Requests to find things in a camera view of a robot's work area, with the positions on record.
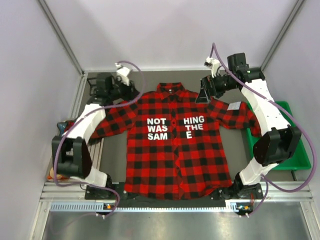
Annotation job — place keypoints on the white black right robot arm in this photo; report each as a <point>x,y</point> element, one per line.
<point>252,84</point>

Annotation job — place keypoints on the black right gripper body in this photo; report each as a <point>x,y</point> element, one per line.
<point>207,86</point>

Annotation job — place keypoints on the green plastic bin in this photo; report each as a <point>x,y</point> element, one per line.
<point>280,147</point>

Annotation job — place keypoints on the small black brooch box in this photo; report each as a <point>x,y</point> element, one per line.
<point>92,82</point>

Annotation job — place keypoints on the red black plaid shirt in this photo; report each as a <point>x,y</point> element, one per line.
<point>174,148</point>

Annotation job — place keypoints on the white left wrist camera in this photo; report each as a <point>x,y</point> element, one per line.
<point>122,73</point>

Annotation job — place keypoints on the slotted grey cable duct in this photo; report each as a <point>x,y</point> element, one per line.
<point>104,208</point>

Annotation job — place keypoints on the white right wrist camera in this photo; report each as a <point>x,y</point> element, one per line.
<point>213,64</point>

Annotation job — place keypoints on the orange brown cup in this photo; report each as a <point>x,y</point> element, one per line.
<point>59,177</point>

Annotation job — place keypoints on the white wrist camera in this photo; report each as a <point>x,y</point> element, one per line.
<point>213,64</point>
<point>122,73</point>

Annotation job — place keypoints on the blue star-shaped dish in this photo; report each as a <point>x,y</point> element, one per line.
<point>64,126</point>

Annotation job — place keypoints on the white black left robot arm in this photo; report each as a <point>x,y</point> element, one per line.
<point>70,153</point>

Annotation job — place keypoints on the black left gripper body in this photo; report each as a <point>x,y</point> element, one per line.
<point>130,89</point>

